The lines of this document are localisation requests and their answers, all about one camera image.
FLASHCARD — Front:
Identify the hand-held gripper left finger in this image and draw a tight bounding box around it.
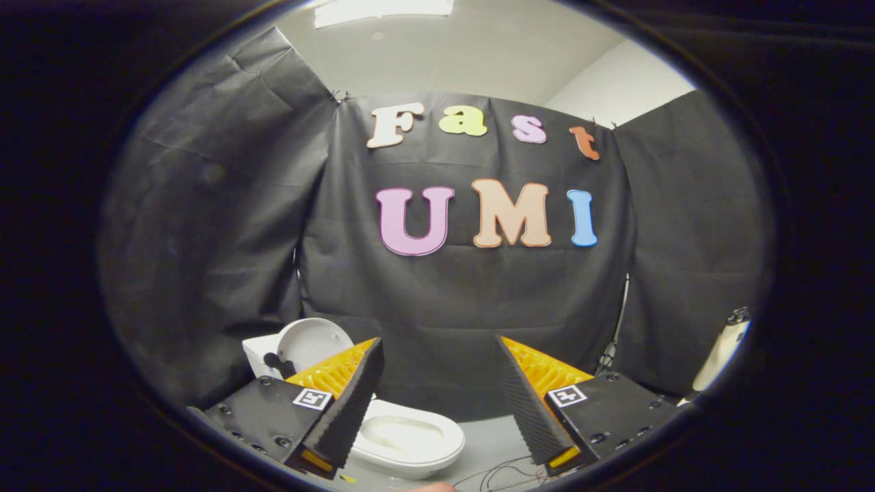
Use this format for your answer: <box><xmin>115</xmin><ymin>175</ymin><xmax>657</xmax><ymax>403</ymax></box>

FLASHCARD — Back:
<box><xmin>186</xmin><ymin>337</ymin><xmax>385</xmax><ymax>479</ymax></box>

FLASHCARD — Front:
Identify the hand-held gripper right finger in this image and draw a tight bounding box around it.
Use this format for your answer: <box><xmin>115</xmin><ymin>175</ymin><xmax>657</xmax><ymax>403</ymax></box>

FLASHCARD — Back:
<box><xmin>496</xmin><ymin>335</ymin><xmax>691</xmax><ymax>478</ymax></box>

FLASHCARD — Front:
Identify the white toilet lid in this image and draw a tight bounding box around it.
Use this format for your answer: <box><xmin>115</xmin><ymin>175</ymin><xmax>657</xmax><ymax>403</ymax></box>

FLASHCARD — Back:
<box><xmin>277</xmin><ymin>318</ymin><xmax>355</xmax><ymax>378</ymax></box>

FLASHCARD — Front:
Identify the black lid pull tab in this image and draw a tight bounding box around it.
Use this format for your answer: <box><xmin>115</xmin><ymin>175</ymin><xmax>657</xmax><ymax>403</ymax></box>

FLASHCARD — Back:
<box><xmin>263</xmin><ymin>352</ymin><xmax>299</xmax><ymax>381</ymax></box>

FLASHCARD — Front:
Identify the white toilet bowl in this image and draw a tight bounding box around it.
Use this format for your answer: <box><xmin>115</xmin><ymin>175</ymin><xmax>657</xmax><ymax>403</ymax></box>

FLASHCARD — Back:
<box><xmin>350</xmin><ymin>400</ymin><xmax>466</xmax><ymax>480</ymax></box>

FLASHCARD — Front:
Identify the black backdrop cloth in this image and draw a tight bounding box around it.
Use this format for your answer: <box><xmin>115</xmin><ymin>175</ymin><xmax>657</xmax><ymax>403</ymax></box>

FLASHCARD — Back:
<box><xmin>99</xmin><ymin>27</ymin><xmax>775</xmax><ymax>421</ymax></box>

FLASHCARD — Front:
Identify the white cylindrical device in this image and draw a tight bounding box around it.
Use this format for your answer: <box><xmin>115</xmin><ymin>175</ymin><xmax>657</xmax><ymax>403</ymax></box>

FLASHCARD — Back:
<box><xmin>677</xmin><ymin>307</ymin><xmax>753</xmax><ymax>408</ymax></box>

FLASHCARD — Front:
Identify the tangle of floor cables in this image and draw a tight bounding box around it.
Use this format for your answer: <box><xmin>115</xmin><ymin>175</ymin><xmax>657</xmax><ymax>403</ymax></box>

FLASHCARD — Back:
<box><xmin>451</xmin><ymin>456</ymin><xmax>549</xmax><ymax>492</ymax></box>

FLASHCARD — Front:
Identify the hanging thin cable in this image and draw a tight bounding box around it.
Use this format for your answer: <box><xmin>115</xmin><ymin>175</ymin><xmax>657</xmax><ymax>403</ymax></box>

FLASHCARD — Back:
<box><xmin>597</xmin><ymin>273</ymin><xmax>630</xmax><ymax>375</ymax></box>

